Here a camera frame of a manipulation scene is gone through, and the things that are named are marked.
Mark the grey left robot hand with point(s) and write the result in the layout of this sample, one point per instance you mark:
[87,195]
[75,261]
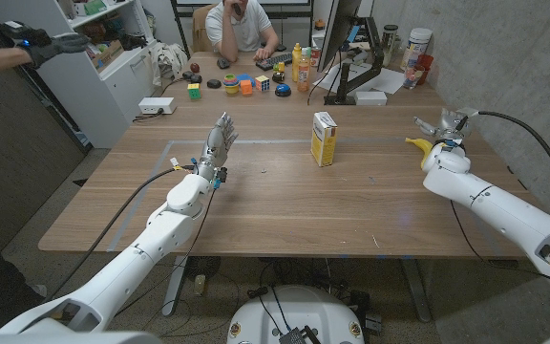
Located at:
[217,143]

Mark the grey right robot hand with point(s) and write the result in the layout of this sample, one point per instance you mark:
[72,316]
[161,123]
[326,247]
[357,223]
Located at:
[444,125]

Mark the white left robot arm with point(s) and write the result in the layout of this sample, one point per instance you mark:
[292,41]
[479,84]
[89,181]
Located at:
[127,267]

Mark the yellow toy banana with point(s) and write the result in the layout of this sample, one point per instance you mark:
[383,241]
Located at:
[421,146]

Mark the white power strip box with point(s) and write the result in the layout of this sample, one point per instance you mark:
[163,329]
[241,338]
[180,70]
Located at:
[157,105]

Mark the white flat box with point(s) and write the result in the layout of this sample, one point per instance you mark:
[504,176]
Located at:
[370,98]

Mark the yellow white carton box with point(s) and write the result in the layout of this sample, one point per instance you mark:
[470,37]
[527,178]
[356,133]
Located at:
[323,139]

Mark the cardboard box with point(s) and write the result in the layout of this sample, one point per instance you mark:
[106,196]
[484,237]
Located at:
[107,55]

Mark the gloved operator hand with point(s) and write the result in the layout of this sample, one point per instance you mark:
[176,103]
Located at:
[46,45]

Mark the green yellow puzzle cube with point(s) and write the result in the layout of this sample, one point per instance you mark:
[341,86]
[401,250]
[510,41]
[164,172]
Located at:
[194,91]

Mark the clear drinking glass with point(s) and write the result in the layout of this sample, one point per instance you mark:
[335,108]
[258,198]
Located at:
[411,77]

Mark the colourful stacking cups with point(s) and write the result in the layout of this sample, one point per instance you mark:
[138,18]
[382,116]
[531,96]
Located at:
[231,84]

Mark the red cup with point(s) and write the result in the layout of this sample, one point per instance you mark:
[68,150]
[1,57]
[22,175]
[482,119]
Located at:
[424,68]

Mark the orange cube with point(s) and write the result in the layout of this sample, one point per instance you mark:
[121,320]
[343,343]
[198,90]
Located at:
[246,87]

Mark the blue flat shape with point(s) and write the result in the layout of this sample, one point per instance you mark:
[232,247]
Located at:
[246,77]

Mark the multicolour puzzle cube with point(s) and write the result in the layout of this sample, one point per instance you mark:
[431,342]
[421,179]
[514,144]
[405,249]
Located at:
[262,83]

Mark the dark red ball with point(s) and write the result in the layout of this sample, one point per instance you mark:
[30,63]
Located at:
[195,67]

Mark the black computer mouse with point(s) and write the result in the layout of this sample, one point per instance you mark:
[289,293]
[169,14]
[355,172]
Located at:
[223,63]

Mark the white supplement tub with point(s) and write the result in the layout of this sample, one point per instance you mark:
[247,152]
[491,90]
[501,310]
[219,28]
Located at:
[416,48]

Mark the white paper sheets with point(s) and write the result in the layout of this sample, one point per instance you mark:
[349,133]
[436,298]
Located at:
[375,79]

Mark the blue push button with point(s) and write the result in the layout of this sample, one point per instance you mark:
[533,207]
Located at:
[282,90]

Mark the white crumpled cloth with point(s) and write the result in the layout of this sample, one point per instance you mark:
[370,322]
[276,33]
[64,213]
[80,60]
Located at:
[167,59]

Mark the dark lidded jar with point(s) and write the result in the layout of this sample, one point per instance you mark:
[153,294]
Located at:
[389,43]

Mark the black keyboard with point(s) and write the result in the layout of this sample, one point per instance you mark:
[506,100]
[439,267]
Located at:
[275,60]

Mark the orange drink bottle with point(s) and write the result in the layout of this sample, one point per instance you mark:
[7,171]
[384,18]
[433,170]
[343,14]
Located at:
[303,71]

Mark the yellow squeeze bottle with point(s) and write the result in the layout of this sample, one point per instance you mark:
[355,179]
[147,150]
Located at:
[296,61]

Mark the wooden chair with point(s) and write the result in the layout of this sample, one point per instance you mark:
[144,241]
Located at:
[200,28]

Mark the seated person in white shirt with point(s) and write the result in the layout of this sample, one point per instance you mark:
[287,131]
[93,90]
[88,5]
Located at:
[239,28]

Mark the red drink can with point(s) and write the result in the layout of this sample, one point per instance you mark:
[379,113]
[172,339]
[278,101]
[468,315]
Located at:
[315,56]

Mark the black computer monitor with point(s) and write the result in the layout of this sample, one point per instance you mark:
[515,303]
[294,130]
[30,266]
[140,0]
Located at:
[339,28]

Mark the white shelf cabinet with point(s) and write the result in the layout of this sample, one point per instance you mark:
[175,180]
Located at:
[93,71]

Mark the white robot torso base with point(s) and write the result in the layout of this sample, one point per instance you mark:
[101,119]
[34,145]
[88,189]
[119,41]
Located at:
[296,315]

